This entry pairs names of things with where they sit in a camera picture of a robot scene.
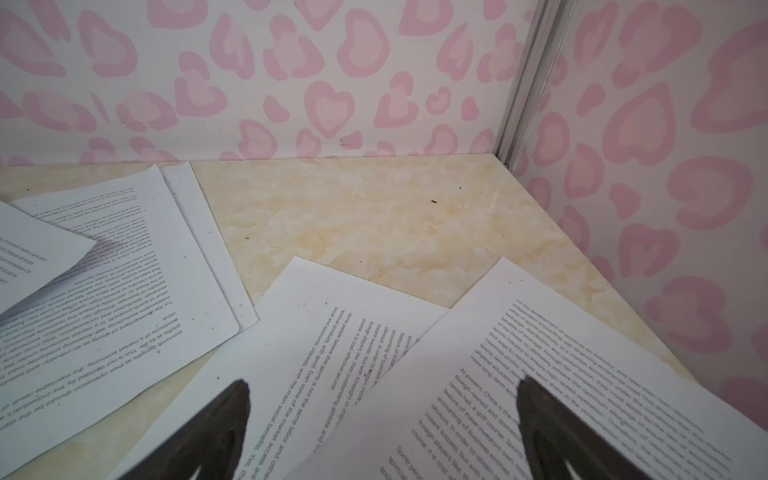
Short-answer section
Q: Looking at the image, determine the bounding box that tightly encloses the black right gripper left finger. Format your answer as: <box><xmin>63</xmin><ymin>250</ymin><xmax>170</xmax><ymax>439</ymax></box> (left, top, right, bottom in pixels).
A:
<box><xmin>122</xmin><ymin>380</ymin><xmax>251</xmax><ymax>479</ymax></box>

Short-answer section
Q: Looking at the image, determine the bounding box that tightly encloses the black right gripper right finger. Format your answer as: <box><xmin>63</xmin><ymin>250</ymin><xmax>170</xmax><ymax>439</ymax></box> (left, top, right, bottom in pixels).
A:
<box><xmin>516</xmin><ymin>376</ymin><xmax>648</xmax><ymax>479</ymax></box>

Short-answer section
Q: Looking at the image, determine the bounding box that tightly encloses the printed paper sheet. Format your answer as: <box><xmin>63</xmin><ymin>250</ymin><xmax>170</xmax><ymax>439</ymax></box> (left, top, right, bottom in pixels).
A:
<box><xmin>291</xmin><ymin>259</ymin><xmax>767</xmax><ymax>479</ymax></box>
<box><xmin>1</xmin><ymin>167</ymin><xmax>240</xmax><ymax>474</ymax></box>
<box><xmin>110</xmin><ymin>257</ymin><xmax>447</xmax><ymax>479</ymax></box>

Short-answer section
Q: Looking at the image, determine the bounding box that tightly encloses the printed paper sheet corner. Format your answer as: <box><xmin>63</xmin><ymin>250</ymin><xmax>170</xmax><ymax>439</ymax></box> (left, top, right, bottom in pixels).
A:
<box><xmin>1</xmin><ymin>203</ymin><xmax>96</xmax><ymax>312</ymax></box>

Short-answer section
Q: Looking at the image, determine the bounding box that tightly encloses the blank paper sheet underneath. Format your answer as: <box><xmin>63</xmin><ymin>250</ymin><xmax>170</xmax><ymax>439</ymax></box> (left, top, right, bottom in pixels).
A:
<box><xmin>161</xmin><ymin>163</ymin><xmax>259</xmax><ymax>330</ymax></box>

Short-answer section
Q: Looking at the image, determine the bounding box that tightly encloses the aluminium corner post right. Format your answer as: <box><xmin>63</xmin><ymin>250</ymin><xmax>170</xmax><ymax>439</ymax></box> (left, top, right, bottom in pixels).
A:
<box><xmin>494</xmin><ymin>0</ymin><xmax>578</xmax><ymax>171</ymax></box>

